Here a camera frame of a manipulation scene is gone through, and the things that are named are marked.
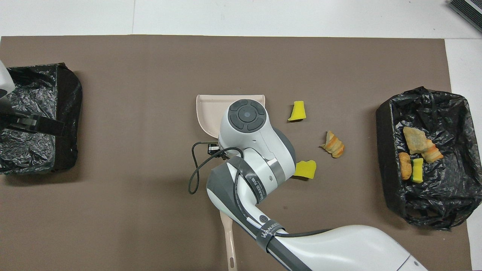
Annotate brown table mat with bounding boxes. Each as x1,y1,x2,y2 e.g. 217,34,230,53
0,35,471,271

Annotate pale bread chunk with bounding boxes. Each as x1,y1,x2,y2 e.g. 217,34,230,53
403,126,433,155

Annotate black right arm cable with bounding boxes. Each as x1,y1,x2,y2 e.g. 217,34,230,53
188,141,332,245

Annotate striped croissant piece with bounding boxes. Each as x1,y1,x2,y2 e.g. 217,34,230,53
421,139,444,163
319,130,345,158

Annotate green and yellow sponge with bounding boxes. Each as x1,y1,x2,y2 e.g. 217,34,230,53
410,158,425,184

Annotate open bin with black bag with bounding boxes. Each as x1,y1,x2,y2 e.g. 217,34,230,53
376,86,473,231

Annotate brown oval bread roll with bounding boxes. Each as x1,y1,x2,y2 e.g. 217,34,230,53
398,152,413,181

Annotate beige plastic dustpan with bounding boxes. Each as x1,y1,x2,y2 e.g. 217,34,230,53
196,94,266,139

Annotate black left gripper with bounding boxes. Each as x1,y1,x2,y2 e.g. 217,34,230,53
0,102,66,137

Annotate beige hand brush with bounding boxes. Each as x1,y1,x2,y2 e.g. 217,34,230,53
220,210,238,271

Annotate dark ribbed box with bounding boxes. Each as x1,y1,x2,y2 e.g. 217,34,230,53
448,0,482,24

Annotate bin covered by black bag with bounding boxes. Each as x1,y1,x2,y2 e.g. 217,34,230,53
0,62,83,175

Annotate yellow sponge piece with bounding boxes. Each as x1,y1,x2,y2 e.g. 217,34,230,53
287,100,307,122
293,160,317,180

